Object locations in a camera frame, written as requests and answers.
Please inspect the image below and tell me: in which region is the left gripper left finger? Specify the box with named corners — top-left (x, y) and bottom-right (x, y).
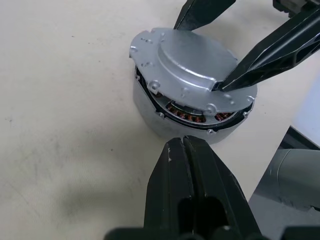
top-left (143, 136), bottom-right (201, 235)

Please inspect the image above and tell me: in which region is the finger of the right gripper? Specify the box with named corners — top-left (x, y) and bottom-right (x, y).
top-left (211, 8), bottom-right (320, 92)
top-left (173, 0), bottom-right (237, 32)

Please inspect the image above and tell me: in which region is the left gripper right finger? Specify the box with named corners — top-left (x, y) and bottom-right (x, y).
top-left (183, 134), bottom-right (263, 236)

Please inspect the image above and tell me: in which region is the grey round motor cover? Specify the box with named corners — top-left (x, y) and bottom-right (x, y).
top-left (129, 26), bottom-right (258, 115)

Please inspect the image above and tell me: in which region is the copper wound stator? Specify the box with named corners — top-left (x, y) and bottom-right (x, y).
top-left (132, 64), bottom-right (256, 146)

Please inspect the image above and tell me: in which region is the silver robot body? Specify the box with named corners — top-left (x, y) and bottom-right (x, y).
top-left (268, 148), bottom-right (320, 213)

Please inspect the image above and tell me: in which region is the dark table frame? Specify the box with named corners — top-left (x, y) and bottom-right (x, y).
top-left (281, 126), bottom-right (320, 151)

